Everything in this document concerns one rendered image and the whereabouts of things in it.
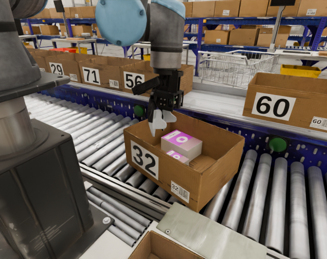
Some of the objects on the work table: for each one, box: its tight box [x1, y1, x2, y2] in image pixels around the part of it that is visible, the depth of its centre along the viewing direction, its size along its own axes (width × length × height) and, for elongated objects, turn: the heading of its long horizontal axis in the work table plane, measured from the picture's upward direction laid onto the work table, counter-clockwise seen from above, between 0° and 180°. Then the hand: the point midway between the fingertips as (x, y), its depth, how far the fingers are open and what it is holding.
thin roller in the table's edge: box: [89, 187, 152, 227], centre depth 70 cm, size 2×28×2 cm, turn 57°
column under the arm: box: [0, 119, 115, 259], centre depth 52 cm, size 26×26×33 cm
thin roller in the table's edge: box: [86, 191, 147, 234], centre depth 68 cm, size 2×28×2 cm, turn 57°
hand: (156, 129), depth 67 cm, fingers open, 5 cm apart
